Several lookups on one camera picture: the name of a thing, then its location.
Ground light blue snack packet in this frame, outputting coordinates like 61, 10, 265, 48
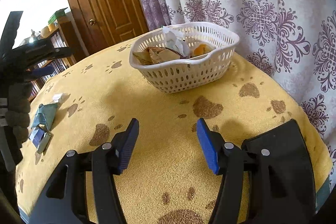
31, 103, 58, 130

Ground white green snack packet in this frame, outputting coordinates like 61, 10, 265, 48
162, 26, 191, 58

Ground gloved left hand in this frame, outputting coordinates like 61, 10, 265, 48
5, 83, 32, 148

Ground small white snack packet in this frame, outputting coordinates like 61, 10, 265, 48
52, 93, 64, 103

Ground wooden bookshelf with books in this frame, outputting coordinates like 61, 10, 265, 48
29, 21, 86, 101

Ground yellow paw print tablecloth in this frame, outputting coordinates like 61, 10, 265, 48
16, 42, 332, 223

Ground green box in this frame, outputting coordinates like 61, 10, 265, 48
48, 8, 66, 24

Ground dark blue silver packet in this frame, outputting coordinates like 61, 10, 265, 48
29, 124, 52, 155

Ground brown foil snack packet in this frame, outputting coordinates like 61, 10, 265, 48
133, 47, 183, 65

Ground white plastic basket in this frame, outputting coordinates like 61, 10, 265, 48
129, 22, 240, 93

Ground orange snack packets in basket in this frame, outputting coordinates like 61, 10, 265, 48
193, 43, 215, 57

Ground white purple patterned curtain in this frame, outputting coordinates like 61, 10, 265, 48
141, 0, 335, 185

